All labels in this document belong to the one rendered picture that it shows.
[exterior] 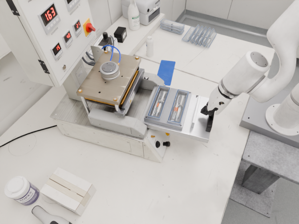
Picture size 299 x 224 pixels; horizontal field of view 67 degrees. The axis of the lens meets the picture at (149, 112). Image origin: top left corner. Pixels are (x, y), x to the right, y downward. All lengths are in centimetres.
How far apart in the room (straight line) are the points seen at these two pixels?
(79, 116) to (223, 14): 265
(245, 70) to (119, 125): 52
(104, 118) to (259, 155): 76
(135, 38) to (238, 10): 186
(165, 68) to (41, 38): 90
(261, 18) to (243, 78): 254
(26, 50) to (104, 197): 67
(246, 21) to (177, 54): 183
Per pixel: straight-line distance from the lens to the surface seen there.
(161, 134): 109
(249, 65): 74
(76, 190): 102
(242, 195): 194
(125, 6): 185
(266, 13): 325
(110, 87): 91
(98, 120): 97
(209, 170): 112
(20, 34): 81
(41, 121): 138
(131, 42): 165
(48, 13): 81
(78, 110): 111
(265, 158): 124
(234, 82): 79
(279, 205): 204
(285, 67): 74
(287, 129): 130
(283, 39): 72
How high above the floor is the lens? 176
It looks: 53 degrees down
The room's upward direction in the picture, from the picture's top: 2 degrees counter-clockwise
